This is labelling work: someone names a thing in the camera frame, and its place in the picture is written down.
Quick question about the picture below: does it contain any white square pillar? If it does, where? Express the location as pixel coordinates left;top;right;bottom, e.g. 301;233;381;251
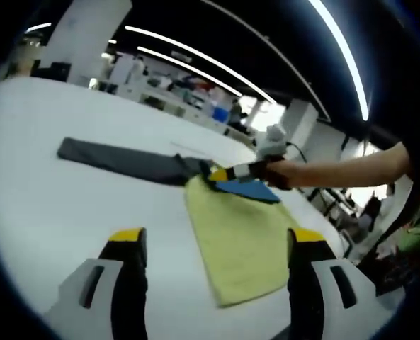
41;0;132;86
280;98;345;167

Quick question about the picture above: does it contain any black metal rack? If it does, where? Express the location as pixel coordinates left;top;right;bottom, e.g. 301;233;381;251
308;186;359;242

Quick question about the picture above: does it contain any blue bin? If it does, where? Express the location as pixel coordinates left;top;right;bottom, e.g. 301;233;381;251
212;106;230;123

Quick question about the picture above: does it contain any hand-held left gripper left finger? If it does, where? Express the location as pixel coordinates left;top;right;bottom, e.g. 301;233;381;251
41;227;150;340

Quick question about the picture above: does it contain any yellow blue grey garment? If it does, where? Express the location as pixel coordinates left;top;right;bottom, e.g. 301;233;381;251
56;137;305;309

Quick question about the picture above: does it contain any long white workbench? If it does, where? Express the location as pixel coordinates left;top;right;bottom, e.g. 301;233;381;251
99;81;256;142

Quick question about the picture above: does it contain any ceiling strip light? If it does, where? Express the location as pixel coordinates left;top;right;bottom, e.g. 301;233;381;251
137;45;243;97
307;0;370;121
124;25;278;104

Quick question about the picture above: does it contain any person's right hand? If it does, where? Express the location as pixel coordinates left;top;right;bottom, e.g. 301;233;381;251
257;159;297;191

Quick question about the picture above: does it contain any ceiling air vent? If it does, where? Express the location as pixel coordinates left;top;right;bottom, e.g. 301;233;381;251
170;50;193;63

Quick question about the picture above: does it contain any white cabinet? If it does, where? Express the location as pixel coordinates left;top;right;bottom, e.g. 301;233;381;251
108;52;129;88

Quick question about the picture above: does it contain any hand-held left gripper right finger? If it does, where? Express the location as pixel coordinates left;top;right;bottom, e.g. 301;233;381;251
286;228;391;340

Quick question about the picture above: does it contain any thin black cable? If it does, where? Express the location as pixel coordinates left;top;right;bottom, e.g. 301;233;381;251
285;140;309;164

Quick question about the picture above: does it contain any black cabinet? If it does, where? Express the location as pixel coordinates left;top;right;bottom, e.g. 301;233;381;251
30;59;71;82

